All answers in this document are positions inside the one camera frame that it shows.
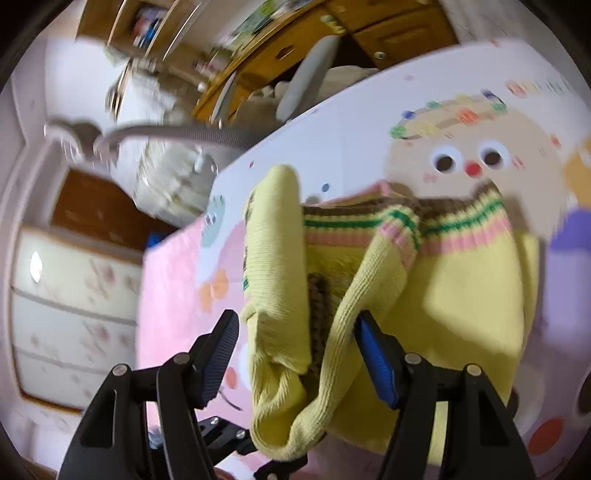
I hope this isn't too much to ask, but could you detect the yellow knit cardigan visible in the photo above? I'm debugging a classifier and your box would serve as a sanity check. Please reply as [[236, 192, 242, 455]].
[[239, 164, 541, 462]]

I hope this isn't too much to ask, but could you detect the white wardrobe with floral doors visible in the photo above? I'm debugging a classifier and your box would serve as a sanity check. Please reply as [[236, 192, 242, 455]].
[[9, 170, 175, 411]]

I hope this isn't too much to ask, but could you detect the cartoon printed bed sheet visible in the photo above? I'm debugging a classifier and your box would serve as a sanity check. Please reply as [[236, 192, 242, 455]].
[[137, 40, 590, 479]]

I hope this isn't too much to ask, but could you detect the grey office chair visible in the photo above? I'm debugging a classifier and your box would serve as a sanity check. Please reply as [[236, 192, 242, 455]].
[[44, 36, 378, 166]]

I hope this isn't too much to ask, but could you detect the wooden desk with drawers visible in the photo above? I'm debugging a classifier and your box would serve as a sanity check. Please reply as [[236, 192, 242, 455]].
[[191, 0, 461, 123]]

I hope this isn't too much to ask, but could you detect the wooden wall shelf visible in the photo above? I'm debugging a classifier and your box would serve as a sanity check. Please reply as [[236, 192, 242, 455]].
[[77, 0, 208, 60]]

